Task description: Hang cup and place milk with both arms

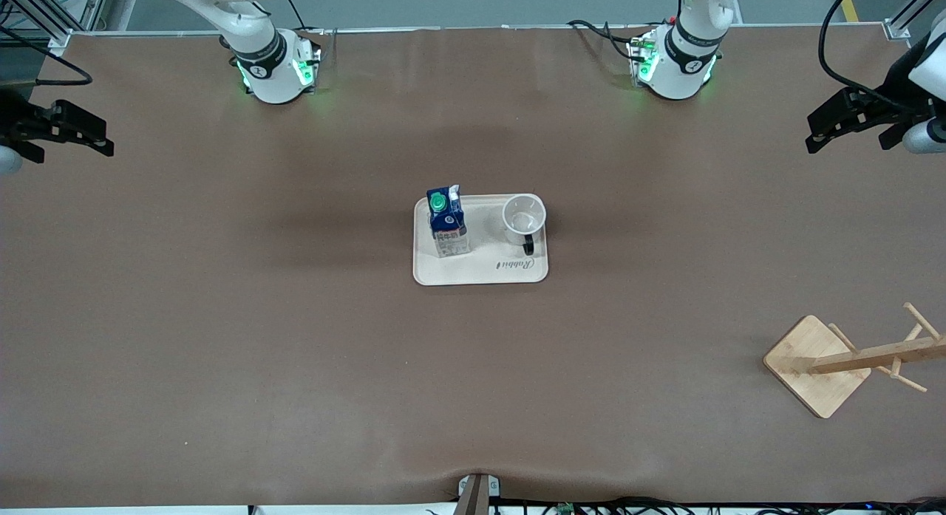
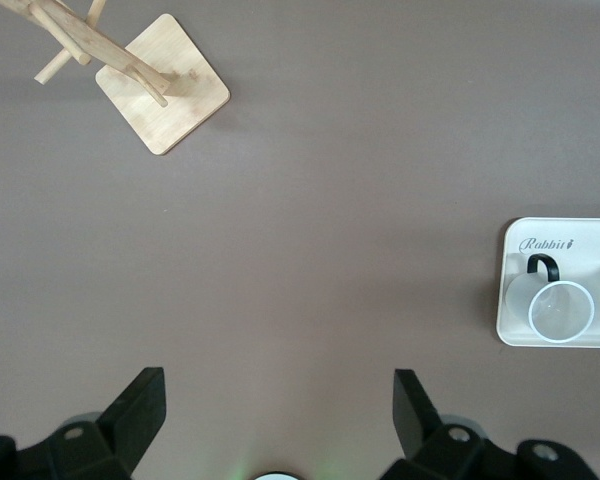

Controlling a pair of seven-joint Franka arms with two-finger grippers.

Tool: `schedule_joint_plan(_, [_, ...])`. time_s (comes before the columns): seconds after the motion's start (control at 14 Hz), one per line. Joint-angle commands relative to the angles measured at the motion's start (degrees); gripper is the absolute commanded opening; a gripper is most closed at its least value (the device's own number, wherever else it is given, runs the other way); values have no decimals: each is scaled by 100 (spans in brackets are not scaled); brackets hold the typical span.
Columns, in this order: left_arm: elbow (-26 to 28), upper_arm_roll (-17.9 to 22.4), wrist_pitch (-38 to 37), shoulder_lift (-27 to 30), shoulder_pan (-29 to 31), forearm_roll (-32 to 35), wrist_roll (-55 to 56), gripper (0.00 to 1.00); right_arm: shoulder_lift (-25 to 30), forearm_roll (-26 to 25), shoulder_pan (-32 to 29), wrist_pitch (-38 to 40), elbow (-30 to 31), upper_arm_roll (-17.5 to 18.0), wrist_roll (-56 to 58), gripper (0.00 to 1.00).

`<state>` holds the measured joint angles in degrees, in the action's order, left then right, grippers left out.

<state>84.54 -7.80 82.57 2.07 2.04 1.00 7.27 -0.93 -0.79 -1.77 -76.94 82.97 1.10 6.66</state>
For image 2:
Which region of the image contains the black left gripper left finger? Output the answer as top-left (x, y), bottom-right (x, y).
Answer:
top-left (0, 367), bottom-right (168, 480)

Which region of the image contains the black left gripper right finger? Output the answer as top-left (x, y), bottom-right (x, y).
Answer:
top-left (381, 368), bottom-right (600, 480)

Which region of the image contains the white mug with black handle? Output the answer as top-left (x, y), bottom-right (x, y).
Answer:
top-left (507, 253), bottom-right (596, 344)

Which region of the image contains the wooden cup rack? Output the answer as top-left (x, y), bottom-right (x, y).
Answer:
top-left (0, 0), bottom-right (231, 157)

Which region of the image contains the white tray with rabbit print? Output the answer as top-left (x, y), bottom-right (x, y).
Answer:
top-left (495, 216), bottom-right (600, 348)

